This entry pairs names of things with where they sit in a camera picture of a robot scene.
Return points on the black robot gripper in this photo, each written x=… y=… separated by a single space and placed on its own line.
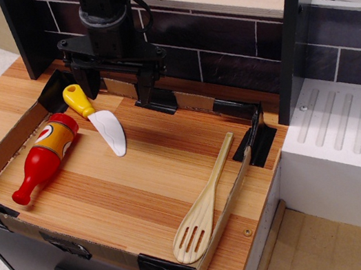
x=119 y=48

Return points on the red yellow toy sauce bottle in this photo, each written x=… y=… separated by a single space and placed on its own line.
x=46 y=154

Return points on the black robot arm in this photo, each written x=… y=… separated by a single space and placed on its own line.
x=95 y=13

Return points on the cardboard fence with black tape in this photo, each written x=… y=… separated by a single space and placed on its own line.
x=104 y=212

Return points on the wooden slotted spatula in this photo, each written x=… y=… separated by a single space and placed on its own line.
x=195 y=231

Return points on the white toy sink drainboard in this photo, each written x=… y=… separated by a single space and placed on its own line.
x=321 y=156

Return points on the yellow handled toy knife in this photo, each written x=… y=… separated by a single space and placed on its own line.
x=105 y=122

